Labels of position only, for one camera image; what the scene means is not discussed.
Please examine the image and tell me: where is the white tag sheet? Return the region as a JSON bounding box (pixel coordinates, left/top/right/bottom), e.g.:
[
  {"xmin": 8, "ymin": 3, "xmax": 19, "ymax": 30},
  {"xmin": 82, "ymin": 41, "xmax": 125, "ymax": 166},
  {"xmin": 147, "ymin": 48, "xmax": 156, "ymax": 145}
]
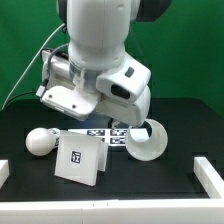
[{"xmin": 68, "ymin": 127, "xmax": 149, "ymax": 146}]

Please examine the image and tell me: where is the white lamp shade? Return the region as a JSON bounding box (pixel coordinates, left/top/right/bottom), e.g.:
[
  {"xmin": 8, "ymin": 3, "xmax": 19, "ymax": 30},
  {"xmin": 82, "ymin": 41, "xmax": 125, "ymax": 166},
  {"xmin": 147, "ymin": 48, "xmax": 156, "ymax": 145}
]
[{"xmin": 125, "ymin": 119, "xmax": 168, "ymax": 161}]

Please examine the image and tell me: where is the white lamp base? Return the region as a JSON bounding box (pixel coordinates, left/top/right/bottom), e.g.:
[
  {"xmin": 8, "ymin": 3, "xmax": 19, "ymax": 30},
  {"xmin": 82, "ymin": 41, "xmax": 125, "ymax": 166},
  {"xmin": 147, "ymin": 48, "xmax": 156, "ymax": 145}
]
[{"xmin": 55, "ymin": 131, "xmax": 108, "ymax": 186}]

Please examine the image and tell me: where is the white lamp bulb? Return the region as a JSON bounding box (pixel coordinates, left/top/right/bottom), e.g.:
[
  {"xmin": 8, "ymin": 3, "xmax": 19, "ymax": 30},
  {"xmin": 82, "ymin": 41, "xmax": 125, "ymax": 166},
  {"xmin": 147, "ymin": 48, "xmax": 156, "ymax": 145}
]
[{"xmin": 26, "ymin": 128, "xmax": 60, "ymax": 156}]

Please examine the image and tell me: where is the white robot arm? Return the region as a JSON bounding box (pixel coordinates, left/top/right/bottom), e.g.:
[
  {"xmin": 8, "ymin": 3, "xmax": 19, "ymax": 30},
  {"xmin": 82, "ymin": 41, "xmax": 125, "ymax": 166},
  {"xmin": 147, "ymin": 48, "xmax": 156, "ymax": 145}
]
[{"xmin": 37, "ymin": 0, "xmax": 172, "ymax": 127}]

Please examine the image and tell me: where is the white cable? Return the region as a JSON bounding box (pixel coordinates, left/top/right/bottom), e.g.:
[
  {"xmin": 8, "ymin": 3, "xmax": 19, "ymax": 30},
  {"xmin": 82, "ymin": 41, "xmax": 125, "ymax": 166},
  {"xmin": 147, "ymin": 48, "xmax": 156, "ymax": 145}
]
[{"xmin": 1, "ymin": 23, "xmax": 68, "ymax": 111}]

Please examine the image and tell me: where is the white front border rail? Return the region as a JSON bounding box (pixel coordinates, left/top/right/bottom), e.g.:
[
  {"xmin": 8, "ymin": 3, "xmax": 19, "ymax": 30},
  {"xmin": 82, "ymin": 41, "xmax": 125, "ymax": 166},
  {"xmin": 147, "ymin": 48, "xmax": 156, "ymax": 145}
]
[{"xmin": 0, "ymin": 199, "xmax": 224, "ymax": 224}]

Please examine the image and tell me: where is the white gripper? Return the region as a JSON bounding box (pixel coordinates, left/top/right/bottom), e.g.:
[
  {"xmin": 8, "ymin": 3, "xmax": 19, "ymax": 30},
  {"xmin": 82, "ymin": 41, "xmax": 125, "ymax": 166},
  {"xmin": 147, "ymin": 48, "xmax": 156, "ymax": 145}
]
[{"xmin": 37, "ymin": 50, "xmax": 151, "ymax": 129}]

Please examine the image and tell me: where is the black cable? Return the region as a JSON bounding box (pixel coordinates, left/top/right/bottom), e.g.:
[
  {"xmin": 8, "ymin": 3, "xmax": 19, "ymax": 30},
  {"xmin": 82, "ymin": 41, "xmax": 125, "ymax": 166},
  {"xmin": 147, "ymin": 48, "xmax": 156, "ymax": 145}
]
[{"xmin": 4, "ymin": 91, "xmax": 38, "ymax": 106}]

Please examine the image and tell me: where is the white right border rail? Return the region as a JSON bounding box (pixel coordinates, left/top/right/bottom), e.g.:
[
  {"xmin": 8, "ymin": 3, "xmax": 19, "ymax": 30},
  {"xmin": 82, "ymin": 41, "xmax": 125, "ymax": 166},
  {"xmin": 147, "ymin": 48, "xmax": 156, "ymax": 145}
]
[{"xmin": 193, "ymin": 157, "xmax": 224, "ymax": 200}]

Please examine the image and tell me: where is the white left border block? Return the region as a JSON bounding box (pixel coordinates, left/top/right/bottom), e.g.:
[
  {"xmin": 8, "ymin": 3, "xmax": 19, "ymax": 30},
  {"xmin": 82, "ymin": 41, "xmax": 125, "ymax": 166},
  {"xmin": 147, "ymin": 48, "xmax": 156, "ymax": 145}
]
[{"xmin": 0, "ymin": 160, "xmax": 9, "ymax": 188}]

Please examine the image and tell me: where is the white border rail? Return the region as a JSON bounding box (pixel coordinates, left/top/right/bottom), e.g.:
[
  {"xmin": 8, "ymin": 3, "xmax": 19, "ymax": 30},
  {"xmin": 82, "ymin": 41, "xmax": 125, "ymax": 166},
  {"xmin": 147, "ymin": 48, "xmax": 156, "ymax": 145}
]
[
  {"xmin": 0, "ymin": 199, "xmax": 224, "ymax": 224},
  {"xmin": 193, "ymin": 157, "xmax": 224, "ymax": 200}
]

